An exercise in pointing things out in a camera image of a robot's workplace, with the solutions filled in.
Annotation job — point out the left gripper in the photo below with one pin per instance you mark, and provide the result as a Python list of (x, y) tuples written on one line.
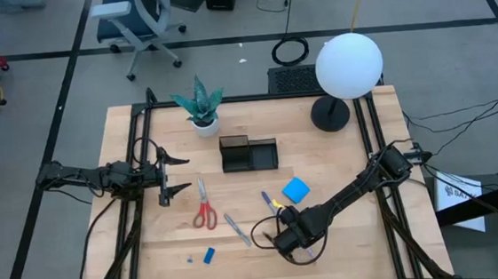
[(149, 176)]

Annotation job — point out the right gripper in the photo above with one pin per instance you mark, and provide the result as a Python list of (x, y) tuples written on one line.
[(294, 236)]

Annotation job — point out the blue sticky note pad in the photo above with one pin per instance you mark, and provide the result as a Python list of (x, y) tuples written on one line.
[(296, 190)]

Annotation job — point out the blue pen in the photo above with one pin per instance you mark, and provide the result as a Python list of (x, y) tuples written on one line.
[(267, 199)]

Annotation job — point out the silver grey pen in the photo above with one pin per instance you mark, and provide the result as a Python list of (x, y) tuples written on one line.
[(237, 229)]

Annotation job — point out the black mesh desk organizer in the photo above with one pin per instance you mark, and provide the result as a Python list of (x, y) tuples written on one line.
[(263, 156)]

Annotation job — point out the small blue binder clip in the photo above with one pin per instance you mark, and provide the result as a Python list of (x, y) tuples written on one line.
[(190, 260)]

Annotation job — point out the blue eraser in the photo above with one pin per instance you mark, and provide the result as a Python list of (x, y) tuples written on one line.
[(209, 255)]

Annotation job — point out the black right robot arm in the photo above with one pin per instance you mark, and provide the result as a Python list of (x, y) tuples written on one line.
[(351, 191)]

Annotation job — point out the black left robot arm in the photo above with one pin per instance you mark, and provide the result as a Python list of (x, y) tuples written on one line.
[(83, 177)]

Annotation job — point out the blue and grey office chair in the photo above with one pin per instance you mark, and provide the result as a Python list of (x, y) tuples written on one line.
[(119, 20)]

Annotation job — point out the yellow tag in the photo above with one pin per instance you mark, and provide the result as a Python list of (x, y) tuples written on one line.
[(277, 204)]

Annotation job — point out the green plant in white pot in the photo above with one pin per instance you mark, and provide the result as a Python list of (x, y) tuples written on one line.
[(205, 127)]

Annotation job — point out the black floor vent grille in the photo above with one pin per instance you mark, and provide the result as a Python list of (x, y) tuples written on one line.
[(291, 80)]

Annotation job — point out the white paper sign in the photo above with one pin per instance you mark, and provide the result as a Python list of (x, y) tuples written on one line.
[(468, 216)]

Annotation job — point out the white globe lamp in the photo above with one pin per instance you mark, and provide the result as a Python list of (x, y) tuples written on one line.
[(349, 65)]

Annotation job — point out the black metal beam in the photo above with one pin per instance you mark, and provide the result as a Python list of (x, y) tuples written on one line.
[(494, 200)]

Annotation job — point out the black aluminium table frame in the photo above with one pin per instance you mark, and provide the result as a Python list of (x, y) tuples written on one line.
[(250, 98)]

